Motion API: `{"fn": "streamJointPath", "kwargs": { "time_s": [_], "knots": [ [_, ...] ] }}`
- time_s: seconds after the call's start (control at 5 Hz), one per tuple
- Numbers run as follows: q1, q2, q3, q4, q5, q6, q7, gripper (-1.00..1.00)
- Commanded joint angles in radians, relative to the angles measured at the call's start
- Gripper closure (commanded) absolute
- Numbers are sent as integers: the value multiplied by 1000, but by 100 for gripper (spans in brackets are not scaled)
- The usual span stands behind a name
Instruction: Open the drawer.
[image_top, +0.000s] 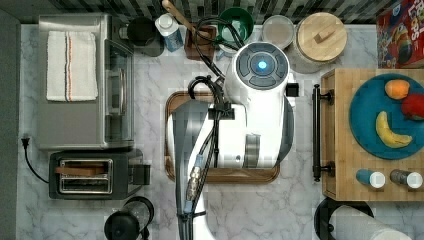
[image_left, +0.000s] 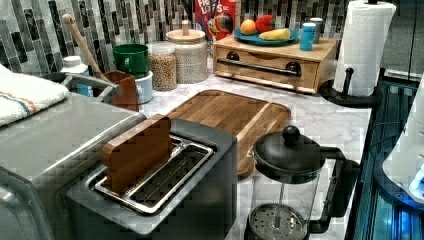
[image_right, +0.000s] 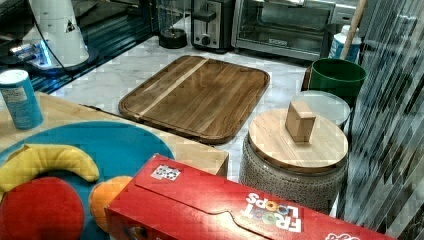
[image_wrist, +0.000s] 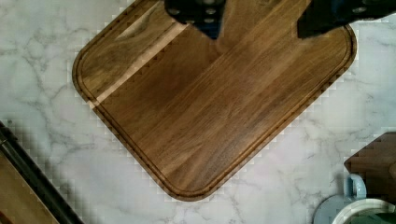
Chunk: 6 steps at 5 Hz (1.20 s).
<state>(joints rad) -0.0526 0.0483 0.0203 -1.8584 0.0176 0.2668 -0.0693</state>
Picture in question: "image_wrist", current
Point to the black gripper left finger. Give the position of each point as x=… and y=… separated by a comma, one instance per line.
x=204, y=15

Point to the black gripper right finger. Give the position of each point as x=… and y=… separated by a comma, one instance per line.
x=322, y=16

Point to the wooden cutting board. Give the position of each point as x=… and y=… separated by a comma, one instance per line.
x=193, y=110

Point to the light blue mug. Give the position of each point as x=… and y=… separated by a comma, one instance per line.
x=354, y=207

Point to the dark wooden block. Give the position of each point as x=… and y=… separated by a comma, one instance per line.
x=375, y=164

